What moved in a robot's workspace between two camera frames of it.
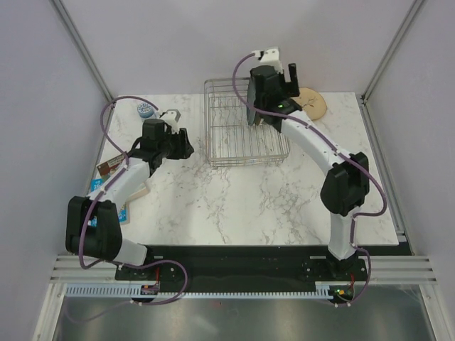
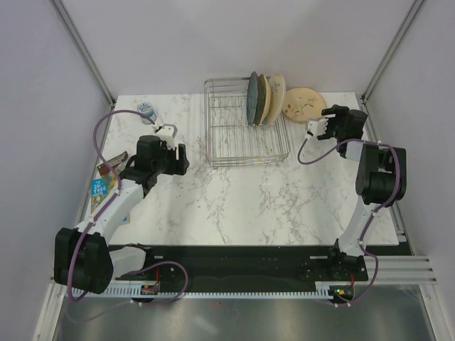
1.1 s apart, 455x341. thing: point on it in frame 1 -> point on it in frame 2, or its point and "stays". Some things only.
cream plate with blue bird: x=312 y=103 stays
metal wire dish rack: x=229 y=141 stays
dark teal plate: x=251 y=99 stays
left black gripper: x=184 y=148 -> x=178 y=167
